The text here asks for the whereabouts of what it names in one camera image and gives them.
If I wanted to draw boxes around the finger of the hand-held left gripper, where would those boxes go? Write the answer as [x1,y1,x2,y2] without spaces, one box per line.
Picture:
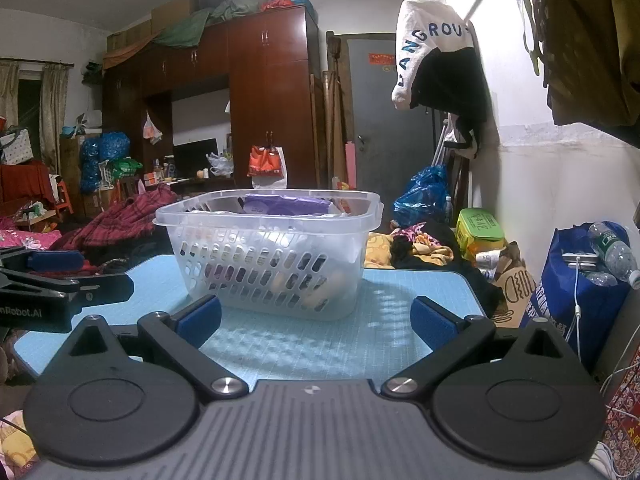
[0,247,86,276]
[47,272,135,311]

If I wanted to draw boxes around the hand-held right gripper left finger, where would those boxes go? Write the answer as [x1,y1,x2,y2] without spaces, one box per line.
[67,294,249,403]

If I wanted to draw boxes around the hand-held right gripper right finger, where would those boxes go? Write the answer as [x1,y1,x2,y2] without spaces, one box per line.
[380,295,573,403]

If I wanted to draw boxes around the clear plastic basket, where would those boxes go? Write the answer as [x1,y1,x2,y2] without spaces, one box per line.
[152,189,385,322]

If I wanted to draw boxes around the purple packet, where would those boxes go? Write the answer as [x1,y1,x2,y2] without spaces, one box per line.
[242,194,333,217]

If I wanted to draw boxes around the pink floral blanket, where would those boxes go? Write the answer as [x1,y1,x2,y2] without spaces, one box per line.
[0,227,63,253]

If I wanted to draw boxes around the black cloth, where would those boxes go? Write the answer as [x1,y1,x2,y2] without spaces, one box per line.
[390,220,506,316]

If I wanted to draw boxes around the maroon plaid cloth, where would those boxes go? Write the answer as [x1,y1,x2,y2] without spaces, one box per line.
[62,184,178,263]

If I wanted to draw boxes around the orange plastic stool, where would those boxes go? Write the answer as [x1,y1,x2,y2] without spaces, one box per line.
[50,175,73,213]

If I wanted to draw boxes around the red cloth cover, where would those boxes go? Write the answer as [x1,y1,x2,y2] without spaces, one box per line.
[0,160,58,208]

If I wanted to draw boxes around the brown paper bag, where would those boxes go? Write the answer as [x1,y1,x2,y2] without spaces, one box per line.
[487,242,538,328]

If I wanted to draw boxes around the yellow patterned blanket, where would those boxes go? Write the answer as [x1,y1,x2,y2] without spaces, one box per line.
[364,225,456,268]

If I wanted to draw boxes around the blue plastic bag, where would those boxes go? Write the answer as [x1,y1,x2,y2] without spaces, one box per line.
[393,164,451,226]
[80,137,102,193]
[98,131,131,163]

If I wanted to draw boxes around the green lidded box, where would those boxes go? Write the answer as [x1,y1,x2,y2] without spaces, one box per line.
[455,207,506,261]

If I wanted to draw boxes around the green plastic bag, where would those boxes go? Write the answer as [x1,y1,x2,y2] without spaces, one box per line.
[111,157,143,181]

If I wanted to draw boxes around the white dotted bag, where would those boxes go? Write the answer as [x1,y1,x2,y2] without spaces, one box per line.
[0,128,33,166]

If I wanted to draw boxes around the blue tote bag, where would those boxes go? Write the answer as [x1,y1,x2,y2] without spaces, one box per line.
[520,222,632,376]

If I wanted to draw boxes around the beige curtain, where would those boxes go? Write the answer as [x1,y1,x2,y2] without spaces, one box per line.
[40,62,68,176]

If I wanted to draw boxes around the black monitor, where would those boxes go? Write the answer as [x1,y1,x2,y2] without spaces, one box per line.
[172,138,219,178]

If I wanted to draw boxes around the white and red hanging bag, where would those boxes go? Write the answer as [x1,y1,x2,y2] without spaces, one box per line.
[143,111,163,145]

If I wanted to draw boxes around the orange and white plastic bag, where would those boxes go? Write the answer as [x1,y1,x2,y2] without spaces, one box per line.
[247,145,288,190]

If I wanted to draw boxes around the folded metal rack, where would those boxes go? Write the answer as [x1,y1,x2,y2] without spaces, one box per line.
[432,115,456,166]

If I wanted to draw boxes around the clear plastic water bottle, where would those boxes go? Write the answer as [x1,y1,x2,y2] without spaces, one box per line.
[587,221,640,290]

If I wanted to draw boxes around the grey door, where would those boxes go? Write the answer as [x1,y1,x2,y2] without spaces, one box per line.
[347,34,446,221]

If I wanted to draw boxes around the wooden boards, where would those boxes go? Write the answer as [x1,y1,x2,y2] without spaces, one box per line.
[322,30,351,186]

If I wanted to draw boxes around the brown wooden wardrobe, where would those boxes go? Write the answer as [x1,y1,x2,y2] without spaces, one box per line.
[102,5,321,196]

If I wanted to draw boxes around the green tarp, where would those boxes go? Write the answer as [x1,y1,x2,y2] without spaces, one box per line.
[152,0,271,50]

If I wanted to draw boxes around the cardboard box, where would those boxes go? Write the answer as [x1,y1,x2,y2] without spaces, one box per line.
[150,0,198,33]

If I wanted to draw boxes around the white and black hoodie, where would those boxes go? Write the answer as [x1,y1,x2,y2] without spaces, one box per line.
[391,0,488,161]

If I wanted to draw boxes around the olive hanging jacket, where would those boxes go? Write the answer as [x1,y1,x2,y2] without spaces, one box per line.
[537,0,640,128]

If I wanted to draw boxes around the white charging cable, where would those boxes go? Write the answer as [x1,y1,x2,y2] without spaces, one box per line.
[572,255,588,361]

